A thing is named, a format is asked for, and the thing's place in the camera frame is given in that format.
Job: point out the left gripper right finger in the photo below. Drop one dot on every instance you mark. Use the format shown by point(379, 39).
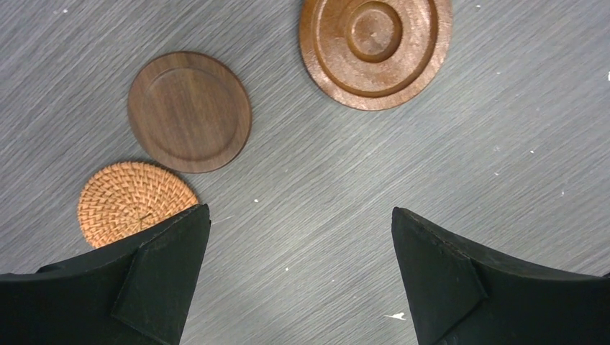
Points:
point(462, 292)

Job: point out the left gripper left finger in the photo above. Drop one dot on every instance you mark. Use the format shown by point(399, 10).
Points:
point(137, 290)

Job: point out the woven coaster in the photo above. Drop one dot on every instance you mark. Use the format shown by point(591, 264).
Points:
point(128, 197)

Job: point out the dark wooden coaster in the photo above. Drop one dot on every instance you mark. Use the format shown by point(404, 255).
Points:
point(189, 112)

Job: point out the ridged wooden coaster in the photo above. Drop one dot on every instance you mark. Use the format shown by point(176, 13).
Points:
point(374, 55)

